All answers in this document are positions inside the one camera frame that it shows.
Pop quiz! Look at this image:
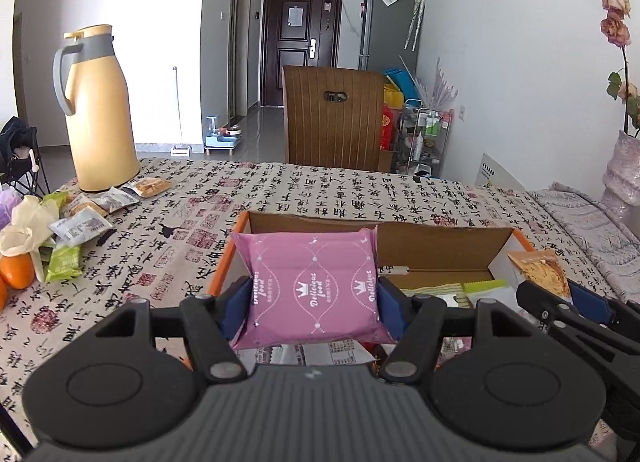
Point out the orange cracker snack packet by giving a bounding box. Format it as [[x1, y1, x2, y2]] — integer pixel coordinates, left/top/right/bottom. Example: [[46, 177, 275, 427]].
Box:
[[506, 248, 572, 300], [122, 178, 172, 199]]

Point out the dark brown door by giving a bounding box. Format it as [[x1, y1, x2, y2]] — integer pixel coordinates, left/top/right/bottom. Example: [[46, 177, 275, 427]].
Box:
[[262, 0, 346, 108]]

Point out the white snack packet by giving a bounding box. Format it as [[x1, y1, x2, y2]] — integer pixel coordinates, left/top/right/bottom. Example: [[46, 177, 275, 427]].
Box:
[[48, 206, 114, 246]]

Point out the white mop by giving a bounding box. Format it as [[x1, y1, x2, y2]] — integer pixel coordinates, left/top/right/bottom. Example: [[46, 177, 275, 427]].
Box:
[[171, 65, 192, 158]]

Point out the grey refrigerator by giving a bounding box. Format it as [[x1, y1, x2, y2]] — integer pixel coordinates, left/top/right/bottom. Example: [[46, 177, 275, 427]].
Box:
[[357, 0, 426, 74]]

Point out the white board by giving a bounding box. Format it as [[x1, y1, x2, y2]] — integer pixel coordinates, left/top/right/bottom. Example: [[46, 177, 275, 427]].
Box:
[[480, 152, 527, 189]]

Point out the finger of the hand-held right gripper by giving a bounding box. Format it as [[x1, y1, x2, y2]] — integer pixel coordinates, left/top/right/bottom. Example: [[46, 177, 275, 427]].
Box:
[[515, 281, 631, 378], [569, 283, 640, 330]]

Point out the pet water fountain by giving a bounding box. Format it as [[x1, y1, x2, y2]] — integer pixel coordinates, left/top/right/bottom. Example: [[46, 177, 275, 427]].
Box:
[[204, 114, 245, 157]]

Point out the purple bag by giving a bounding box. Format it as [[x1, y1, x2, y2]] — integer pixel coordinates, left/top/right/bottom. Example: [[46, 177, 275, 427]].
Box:
[[0, 189, 26, 230]]

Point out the grey patterned cloth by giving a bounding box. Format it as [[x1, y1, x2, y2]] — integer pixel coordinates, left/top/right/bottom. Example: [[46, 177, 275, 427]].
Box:
[[530, 182, 640, 303]]

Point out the pale yellow snack packet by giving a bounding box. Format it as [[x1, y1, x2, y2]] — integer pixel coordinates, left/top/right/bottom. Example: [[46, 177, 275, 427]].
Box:
[[402, 281, 476, 310]]

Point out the tan snack packet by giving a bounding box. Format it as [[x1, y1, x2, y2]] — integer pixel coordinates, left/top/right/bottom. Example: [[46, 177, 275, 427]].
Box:
[[64, 193, 108, 219]]

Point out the metal storage rack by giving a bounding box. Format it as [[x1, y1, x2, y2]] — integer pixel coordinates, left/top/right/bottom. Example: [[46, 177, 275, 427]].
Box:
[[397, 99, 453, 178]]

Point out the cream fabric flower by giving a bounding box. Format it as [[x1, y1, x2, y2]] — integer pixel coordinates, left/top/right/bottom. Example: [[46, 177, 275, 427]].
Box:
[[0, 196, 60, 283]]

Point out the pumpkin print cardboard box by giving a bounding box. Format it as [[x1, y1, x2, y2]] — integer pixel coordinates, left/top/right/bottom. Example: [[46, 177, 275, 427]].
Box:
[[207, 210, 535, 373]]

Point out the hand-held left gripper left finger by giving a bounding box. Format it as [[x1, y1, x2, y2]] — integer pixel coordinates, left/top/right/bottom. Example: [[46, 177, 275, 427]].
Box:
[[92, 276, 253, 384]]

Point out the pink snack packet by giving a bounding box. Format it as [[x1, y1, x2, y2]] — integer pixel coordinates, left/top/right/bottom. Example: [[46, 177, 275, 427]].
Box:
[[230, 228, 396, 349]]

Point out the long green snack packet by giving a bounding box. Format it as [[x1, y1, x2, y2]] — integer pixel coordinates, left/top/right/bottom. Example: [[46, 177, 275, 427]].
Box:
[[462, 278, 510, 295]]

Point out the red gift box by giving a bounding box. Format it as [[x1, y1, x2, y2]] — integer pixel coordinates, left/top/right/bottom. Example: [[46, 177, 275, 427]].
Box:
[[380, 102, 401, 150]]

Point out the pink textured vase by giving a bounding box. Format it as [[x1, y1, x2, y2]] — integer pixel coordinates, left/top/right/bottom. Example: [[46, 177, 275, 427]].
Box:
[[600, 129, 640, 223]]

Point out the pale dried pampas grass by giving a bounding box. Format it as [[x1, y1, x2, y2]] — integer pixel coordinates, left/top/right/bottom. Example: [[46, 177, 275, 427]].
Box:
[[417, 58, 461, 110]]

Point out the blue plastic board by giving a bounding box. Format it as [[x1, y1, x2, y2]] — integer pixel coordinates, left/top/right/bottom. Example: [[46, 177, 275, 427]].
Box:
[[382, 69, 418, 100]]

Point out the brown wooden chair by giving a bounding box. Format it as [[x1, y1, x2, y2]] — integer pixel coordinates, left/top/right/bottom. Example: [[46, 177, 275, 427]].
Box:
[[281, 65, 386, 173]]

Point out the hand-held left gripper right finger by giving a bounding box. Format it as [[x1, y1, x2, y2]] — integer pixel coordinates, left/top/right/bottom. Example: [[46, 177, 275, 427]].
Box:
[[377, 276, 536, 383]]

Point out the dried pink rose bouquet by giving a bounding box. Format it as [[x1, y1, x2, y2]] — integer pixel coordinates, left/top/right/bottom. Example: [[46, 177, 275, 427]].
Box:
[[599, 0, 640, 138]]

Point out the yellow thermos jug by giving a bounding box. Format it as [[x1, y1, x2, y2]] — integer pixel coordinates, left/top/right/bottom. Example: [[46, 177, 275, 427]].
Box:
[[52, 24, 141, 193]]

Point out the dark silver snack packet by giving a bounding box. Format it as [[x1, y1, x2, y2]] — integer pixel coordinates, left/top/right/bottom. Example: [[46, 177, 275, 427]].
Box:
[[91, 187, 141, 214]]

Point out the black folding chair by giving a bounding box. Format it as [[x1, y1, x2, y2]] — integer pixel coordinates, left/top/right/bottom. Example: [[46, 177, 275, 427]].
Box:
[[0, 117, 51, 198]]

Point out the clear folded umbrella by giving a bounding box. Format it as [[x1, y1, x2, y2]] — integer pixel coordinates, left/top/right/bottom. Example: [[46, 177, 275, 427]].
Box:
[[404, 0, 426, 52]]

